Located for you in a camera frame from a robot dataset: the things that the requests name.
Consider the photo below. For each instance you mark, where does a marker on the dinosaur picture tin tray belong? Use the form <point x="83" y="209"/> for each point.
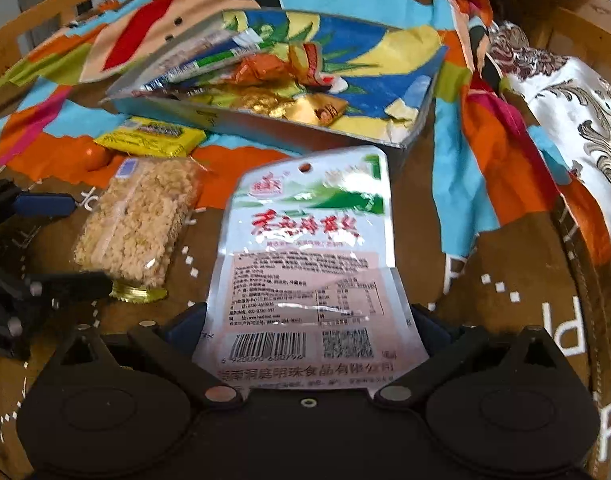
<point x="375" y="60"/>

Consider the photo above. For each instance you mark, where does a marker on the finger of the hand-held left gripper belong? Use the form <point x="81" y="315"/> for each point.
<point x="70" y="285"/>
<point x="43" y="205"/>

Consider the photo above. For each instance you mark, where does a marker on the green sausage stick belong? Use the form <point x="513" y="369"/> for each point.
<point x="215" y="57"/>

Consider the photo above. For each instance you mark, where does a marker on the white green snack packet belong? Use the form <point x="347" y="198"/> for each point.
<point x="305" y="260"/>

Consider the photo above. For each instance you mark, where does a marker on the gold foil snack packet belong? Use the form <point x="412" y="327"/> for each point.
<point x="265" y="104"/>

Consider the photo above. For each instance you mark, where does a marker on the yellow snack packet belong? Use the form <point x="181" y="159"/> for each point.
<point x="150" y="137"/>

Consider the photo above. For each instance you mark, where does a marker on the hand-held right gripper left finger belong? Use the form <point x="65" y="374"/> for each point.
<point x="188" y="324"/>

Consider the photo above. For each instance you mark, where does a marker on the red snack packet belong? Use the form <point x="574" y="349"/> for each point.
<point x="310" y="62"/>

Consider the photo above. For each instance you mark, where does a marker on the gold foil coin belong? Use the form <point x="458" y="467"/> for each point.
<point x="135" y="294"/>

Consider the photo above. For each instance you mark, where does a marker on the clear rice cracker packet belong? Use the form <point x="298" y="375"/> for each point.
<point x="135" y="220"/>

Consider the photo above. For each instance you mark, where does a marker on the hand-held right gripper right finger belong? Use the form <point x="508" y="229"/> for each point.
<point x="431" y="332"/>

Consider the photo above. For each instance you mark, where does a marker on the wooden bed rail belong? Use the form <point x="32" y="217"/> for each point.
<point x="585" y="35"/>
<point x="0" y="55"/>

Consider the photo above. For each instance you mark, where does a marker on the colourful printed blanket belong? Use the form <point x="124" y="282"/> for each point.
<point x="485" y="260"/>

